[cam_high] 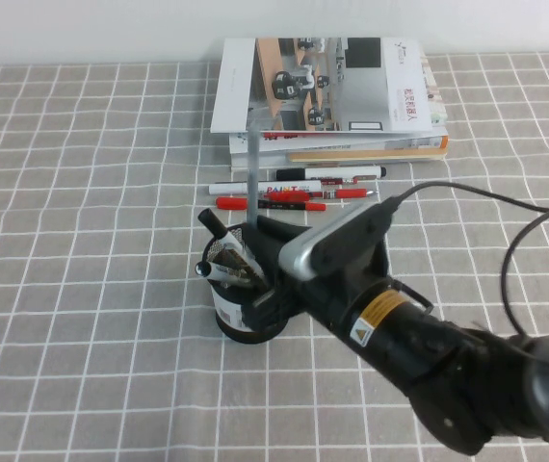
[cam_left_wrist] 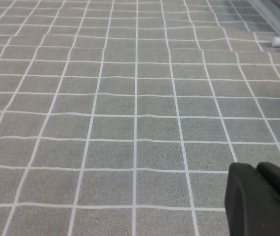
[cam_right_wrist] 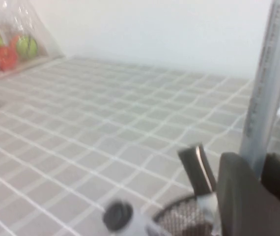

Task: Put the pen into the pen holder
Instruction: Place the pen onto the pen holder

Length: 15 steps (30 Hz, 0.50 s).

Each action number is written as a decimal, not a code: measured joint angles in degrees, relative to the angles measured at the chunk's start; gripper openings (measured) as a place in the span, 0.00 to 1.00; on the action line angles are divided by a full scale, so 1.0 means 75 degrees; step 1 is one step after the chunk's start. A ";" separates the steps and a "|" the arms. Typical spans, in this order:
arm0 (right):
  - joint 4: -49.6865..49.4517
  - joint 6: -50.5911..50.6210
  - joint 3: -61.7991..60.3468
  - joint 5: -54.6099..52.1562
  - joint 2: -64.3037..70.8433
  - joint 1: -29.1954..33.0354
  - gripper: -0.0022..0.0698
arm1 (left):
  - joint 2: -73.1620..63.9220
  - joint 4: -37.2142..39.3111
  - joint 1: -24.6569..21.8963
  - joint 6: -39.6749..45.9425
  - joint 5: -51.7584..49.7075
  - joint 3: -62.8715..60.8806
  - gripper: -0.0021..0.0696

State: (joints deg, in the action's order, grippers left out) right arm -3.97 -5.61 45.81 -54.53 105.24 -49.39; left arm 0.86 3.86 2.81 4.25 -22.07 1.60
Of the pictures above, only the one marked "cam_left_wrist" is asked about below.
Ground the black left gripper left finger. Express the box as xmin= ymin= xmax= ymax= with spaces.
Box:
xmin=224 ymin=162 xmax=280 ymax=236

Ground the grey white checked tablecloth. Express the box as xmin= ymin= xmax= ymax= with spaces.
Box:
xmin=0 ymin=0 xmax=280 ymax=236

